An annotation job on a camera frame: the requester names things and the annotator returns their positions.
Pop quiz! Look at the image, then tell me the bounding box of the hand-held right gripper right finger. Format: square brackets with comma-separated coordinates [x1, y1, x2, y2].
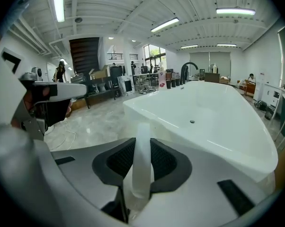
[133, 138, 276, 227]

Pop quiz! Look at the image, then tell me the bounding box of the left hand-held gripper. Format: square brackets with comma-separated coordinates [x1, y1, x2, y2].
[0, 39, 88, 143]

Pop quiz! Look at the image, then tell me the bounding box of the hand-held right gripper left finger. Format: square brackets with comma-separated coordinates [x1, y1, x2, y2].
[50, 137, 136, 223]

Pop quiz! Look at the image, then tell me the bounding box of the white translucent cleaning tool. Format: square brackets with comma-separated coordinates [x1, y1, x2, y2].
[123, 122, 155, 222]

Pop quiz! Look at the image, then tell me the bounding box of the white bathtub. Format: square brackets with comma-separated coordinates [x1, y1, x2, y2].
[122, 80, 279, 183]

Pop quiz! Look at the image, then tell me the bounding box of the person's left hand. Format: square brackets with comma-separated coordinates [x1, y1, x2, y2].
[23, 92, 36, 114]

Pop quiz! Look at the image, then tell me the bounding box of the dark wooden bench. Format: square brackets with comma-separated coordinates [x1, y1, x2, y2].
[71, 76, 121, 109]

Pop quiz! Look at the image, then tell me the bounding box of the white toilet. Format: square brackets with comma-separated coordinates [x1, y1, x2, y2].
[95, 82, 108, 92]

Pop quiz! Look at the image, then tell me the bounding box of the cardboard box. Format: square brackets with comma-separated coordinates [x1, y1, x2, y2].
[89, 65, 110, 79]

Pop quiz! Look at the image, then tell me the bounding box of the white round appliance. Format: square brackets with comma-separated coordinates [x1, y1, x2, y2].
[31, 66, 43, 81]

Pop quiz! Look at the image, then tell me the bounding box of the dark brown staircase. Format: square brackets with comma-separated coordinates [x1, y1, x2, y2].
[69, 37, 101, 75]

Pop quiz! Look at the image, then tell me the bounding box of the black cabinet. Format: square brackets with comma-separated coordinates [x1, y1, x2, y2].
[109, 65, 123, 87]

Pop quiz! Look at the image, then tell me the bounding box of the black balcony railing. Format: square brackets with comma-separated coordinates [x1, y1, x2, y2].
[107, 52, 139, 61]

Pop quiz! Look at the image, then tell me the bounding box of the marble pattern slab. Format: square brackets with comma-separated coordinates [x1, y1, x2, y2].
[117, 75, 135, 94]

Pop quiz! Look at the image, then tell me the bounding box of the brown wooden board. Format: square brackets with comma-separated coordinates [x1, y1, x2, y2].
[274, 147, 285, 192]

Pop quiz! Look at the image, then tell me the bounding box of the black bag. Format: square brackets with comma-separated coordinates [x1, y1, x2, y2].
[254, 100, 267, 110]

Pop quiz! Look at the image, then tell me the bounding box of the black bin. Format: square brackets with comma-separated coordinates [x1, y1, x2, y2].
[264, 105, 277, 121]

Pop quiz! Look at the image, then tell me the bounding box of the large window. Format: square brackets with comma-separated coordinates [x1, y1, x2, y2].
[143, 44, 167, 67]

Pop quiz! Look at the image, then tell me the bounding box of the black curved faucet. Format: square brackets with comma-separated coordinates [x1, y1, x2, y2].
[181, 61, 199, 85]

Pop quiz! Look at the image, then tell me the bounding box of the white vanity cabinet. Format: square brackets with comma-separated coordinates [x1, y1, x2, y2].
[262, 82, 285, 109]

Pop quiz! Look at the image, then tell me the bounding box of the white floor cable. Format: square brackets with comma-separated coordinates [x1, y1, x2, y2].
[47, 118, 77, 151]

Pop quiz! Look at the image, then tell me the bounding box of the white frame chair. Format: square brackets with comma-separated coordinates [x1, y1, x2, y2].
[273, 118, 285, 151]

